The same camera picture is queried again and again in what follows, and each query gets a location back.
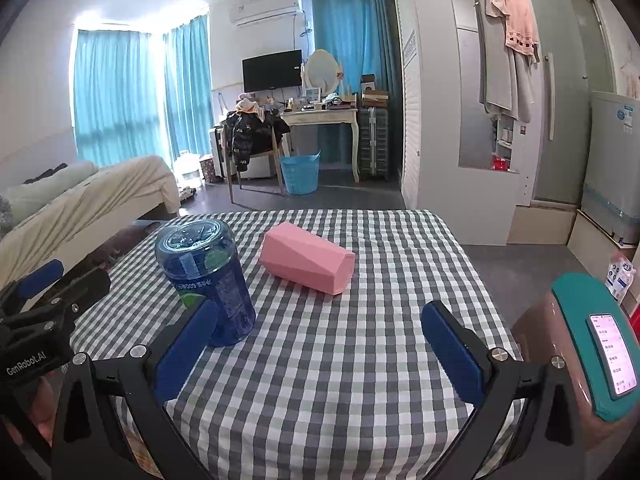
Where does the wooden chair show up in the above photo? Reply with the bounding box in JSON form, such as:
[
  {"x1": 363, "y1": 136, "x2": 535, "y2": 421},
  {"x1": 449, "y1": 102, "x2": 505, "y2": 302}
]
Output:
[{"x1": 222, "y1": 125, "x2": 292, "y2": 205}]

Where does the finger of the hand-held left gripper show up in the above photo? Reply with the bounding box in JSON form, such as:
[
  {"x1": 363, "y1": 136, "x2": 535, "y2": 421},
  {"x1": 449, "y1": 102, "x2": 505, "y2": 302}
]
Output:
[
  {"x1": 0, "y1": 259, "x2": 65, "y2": 311},
  {"x1": 20, "y1": 267, "x2": 112, "y2": 322}
]

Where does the blue transparent cup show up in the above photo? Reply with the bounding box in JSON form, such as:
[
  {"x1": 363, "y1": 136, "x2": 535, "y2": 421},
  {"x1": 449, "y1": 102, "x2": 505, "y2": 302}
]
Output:
[{"x1": 154, "y1": 218, "x2": 257, "y2": 347}]

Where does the tall blue curtain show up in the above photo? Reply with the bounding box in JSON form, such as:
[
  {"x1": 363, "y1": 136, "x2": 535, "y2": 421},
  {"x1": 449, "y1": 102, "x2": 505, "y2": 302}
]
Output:
[{"x1": 310, "y1": 0, "x2": 402, "y2": 111}]

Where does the grey suitcase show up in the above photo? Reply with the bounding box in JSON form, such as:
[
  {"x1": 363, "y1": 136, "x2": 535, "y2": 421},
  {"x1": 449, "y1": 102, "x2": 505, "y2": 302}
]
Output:
[{"x1": 357, "y1": 106, "x2": 390, "y2": 177}]

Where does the smartphone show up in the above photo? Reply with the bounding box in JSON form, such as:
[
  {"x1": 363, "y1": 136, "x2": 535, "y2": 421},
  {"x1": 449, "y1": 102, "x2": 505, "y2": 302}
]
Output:
[{"x1": 586, "y1": 313, "x2": 640, "y2": 401}]

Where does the grey checkered tablecloth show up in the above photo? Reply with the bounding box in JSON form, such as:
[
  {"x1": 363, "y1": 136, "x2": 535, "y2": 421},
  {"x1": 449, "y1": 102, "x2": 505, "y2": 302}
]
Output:
[{"x1": 70, "y1": 209, "x2": 523, "y2": 480}]

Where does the grey hanging garment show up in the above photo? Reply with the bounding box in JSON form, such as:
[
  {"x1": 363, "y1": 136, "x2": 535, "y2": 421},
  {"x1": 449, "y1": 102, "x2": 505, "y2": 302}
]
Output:
[{"x1": 475, "y1": 0, "x2": 538, "y2": 123}]

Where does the white air conditioner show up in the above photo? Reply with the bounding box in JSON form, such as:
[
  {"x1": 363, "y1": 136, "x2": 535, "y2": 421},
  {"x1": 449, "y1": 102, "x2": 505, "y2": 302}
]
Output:
[{"x1": 228, "y1": 0, "x2": 305, "y2": 27}]

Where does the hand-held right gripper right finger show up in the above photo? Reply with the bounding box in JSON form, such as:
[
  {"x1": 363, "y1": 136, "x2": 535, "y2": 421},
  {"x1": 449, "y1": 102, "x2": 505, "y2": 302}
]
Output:
[{"x1": 421, "y1": 301, "x2": 588, "y2": 480}]

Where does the bed with cream blanket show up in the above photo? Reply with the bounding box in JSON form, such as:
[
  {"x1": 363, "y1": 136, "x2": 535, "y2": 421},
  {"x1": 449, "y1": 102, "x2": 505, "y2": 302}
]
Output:
[{"x1": 0, "y1": 155, "x2": 180, "y2": 291}]

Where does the black jacket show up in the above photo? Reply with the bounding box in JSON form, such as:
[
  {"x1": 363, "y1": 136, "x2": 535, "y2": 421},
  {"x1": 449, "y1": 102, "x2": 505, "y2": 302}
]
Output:
[{"x1": 225, "y1": 109, "x2": 291, "y2": 172}]

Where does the teal phone stand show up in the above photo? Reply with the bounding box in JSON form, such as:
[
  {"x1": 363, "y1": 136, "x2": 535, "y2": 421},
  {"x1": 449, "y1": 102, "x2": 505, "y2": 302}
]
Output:
[{"x1": 551, "y1": 272, "x2": 640, "y2": 423}]

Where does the person's left hand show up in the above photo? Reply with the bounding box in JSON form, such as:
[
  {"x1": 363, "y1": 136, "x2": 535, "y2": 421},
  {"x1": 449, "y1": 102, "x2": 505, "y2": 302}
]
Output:
[{"x1": 20, "y1": 375, "x2": 67, "y2": 446}]

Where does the blue window curtain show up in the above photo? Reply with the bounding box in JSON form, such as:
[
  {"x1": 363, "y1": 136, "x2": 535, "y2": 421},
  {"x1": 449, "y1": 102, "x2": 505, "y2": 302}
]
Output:
[
  {"x1": 74, "y1": 29, "x2": 168, "y2": 167},
  {"x1": 162, "y1": 14, "x2": 213, "y2": 161}
]

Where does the white printed packet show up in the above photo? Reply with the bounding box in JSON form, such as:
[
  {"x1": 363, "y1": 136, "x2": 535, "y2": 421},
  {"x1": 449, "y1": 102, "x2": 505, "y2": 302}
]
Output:
[{"x1": 605, "y1": 252, "x2": 638, "y2": 306}]

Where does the oval vanity mirror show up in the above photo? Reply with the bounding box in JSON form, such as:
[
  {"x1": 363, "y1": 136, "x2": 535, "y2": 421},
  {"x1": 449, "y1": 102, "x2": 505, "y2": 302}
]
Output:
[{"x1": 303, "y1": 49, "x2": 343, "y2": 97}]

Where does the frosted glass sliding door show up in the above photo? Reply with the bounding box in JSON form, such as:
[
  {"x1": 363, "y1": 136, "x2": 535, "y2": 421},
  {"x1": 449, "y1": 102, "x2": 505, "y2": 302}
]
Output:
[{"x1": 520, "y1": 0, "x2": 616, "y2": 206}]

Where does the blue plastic basket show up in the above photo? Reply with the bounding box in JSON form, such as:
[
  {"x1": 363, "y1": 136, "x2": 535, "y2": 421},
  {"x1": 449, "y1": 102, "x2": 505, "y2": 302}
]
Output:
[{"x1": 279, "y1": 150, "x2": 322, "y2": 196}]

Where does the flat cardboard box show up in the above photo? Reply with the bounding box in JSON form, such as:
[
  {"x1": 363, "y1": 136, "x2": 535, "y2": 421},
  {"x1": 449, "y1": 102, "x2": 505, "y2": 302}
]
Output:
[{"x1": 567, "y1": 210, "x2": 638, "y2": 281}]

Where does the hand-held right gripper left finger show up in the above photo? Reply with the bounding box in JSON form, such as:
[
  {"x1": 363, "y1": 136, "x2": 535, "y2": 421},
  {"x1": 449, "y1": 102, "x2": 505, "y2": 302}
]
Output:
[{"x1": 50, "y1": 299, "x2": 219, "y2": 480}]

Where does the pale pillow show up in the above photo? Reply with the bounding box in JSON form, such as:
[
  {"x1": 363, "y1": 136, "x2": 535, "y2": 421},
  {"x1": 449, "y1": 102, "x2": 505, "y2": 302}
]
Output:
[{"x1": 5, "y1": 161, "x2": 100, "y2": 221}]

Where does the black television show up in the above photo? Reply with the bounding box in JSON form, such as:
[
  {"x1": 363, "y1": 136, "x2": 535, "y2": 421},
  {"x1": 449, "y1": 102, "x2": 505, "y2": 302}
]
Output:
[{"x1": 242, "y1": 49, "x2": 304, "y2": 93}]

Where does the brown cardboard box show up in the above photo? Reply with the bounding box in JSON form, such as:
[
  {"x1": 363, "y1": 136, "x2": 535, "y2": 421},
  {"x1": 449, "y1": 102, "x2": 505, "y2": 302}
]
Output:
[{"x1": 361, "y1": 75, "x2": 390, "y2": 108}]

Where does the white louvered wardrobe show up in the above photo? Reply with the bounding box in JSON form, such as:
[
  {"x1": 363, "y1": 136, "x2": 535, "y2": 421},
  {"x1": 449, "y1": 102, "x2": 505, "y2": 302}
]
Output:
[{"x1": 390, "y1": 0, "x2": 531, "y2": 246}]

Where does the pink cloth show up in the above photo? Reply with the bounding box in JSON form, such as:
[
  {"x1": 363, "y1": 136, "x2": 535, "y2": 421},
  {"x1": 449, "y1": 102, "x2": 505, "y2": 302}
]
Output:
[{"x1": 236, "y1": 99, "x2": 266, "y2": 122}]

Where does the clear water jug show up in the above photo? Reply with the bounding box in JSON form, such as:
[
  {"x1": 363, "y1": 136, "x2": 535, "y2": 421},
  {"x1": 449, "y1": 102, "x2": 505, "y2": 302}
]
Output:
[{"x1": 177, "y1": 150, "x2": 203, "y2": 188}]

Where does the cream dressing table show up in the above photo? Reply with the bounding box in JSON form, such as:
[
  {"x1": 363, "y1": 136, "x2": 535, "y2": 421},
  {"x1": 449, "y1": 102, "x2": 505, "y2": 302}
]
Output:
[{"x1": 280, "y1": 107, "x2": 361, "y2": 183}]

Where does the pink hanging towel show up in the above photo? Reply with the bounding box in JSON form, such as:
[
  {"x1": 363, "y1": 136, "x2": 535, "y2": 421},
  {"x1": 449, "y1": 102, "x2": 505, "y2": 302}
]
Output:
[{"x1": 485, "y1": 0, "x2": 541, "y2": 57}]

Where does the pink faceted cup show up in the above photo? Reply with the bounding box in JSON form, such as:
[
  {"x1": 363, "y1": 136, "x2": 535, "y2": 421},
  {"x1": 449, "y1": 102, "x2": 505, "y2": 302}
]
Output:
[{"x1": 259, "y1": 224, "x2": 356, "y2": 296}]

